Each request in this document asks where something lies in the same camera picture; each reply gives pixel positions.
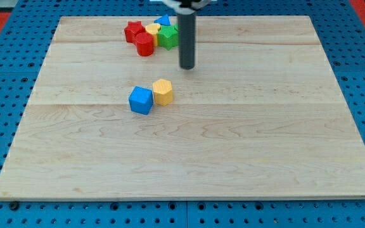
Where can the green star block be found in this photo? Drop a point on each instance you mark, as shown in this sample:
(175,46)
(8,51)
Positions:
(167,37)

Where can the yellow heart block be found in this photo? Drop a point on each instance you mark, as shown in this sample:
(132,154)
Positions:
(153,29)

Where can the yellow hexagon block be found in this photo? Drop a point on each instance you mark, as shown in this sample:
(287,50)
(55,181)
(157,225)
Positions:
(163,92)

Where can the light wooden board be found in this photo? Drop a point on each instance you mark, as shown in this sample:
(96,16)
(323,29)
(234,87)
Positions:
(260,117)

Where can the red cylinder block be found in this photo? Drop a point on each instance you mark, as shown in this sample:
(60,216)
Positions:
(144,44)

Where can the blue cube block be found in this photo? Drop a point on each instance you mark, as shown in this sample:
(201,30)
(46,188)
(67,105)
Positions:
(141,100)

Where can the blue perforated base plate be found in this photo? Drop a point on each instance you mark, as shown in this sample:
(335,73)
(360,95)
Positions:
(24,41)

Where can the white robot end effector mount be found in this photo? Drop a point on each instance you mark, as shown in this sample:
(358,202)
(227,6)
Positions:
(186,7)

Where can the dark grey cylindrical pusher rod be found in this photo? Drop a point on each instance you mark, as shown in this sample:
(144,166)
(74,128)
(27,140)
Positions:
(186,22)

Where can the red star block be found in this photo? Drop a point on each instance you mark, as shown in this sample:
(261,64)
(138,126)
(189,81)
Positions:
(132,29)

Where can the blue triangle block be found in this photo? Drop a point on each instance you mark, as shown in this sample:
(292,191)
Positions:
(163,20)

